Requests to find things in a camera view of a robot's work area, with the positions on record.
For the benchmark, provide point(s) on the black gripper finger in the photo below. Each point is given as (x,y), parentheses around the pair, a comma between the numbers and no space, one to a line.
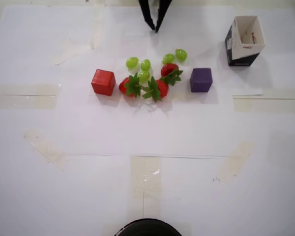
(162,12)
(146,12)

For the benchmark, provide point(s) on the purple cube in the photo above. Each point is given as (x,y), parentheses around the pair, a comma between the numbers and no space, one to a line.
(201,79)

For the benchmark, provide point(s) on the red cube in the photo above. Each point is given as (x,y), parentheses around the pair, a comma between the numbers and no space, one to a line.
(102,82)

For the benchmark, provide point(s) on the green plastic grape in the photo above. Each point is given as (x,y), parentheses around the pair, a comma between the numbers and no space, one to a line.
(144,76)
(145,65)
(132,62)
(181,54)
(168,58)

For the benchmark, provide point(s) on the plastic strawberry with green leaves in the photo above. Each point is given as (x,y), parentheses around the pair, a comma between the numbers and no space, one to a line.
(124,87)
(168,69)
(163,89)

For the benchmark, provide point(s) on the open white black cardboard box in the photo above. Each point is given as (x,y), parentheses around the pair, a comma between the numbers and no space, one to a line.
(242,61)

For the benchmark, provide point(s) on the black round domed object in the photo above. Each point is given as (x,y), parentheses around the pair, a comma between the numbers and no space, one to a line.
(147,228)

